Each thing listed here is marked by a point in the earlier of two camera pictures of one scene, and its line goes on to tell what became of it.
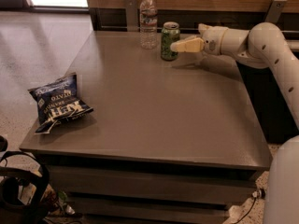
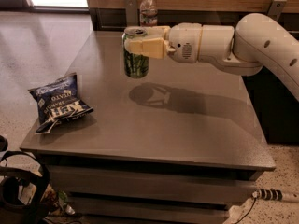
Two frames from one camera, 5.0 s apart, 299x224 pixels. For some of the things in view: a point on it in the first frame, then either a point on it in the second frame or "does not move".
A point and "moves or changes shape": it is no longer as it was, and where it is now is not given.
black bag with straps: x=22 y=192 does not move
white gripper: x=213 y=41 -> x=184 y=42
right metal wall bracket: x=275 y=10 does not move
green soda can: x=170 y=33 moves or changes shape
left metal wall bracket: x=132 y=14 does not move
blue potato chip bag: x=57 y=102 does not move
